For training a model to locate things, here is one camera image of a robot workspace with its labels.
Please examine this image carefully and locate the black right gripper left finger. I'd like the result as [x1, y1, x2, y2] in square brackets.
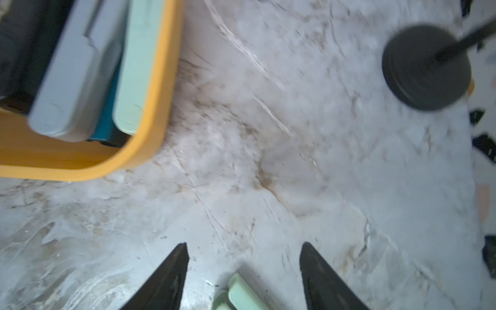
[121, 243, 189, 310]

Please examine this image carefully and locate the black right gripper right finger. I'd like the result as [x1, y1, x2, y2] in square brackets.
[299, 242, 369, 310]

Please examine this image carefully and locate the black microphone stand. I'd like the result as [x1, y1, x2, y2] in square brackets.
[382, 19, 495, 111]

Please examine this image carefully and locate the yellow plastic storage box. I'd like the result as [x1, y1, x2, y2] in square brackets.
[1, 1, 184, 182]

